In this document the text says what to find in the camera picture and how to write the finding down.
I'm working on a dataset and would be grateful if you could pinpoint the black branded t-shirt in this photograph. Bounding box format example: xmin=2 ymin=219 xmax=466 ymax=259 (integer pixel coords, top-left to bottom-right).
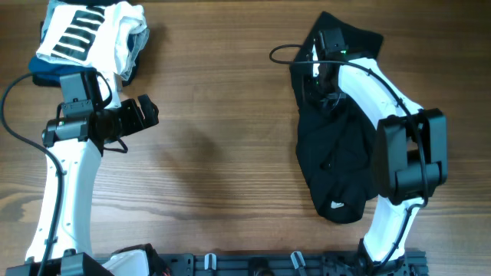
xmin=289 ymin=11 xmax=384 ymax=224

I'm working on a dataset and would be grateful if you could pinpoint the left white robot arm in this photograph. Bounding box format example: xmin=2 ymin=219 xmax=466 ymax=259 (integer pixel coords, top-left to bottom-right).
xmin=5 ymin=71 xmax=164 ymax=275

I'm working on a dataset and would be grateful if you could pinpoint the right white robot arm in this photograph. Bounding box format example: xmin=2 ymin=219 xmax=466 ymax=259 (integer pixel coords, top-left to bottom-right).
xmin=311 ymin=27 xmax=448 ymax=275

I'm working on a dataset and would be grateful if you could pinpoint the black folded bottom garment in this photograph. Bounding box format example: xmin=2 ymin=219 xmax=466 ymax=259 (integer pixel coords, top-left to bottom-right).
xmin=31 ymin=57 xmax=140 ymax=87

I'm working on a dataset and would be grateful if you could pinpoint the blue folded garment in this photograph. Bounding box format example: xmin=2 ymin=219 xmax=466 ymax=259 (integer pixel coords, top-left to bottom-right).
xmin=28 ymin=55 xmax=97 ymax=84

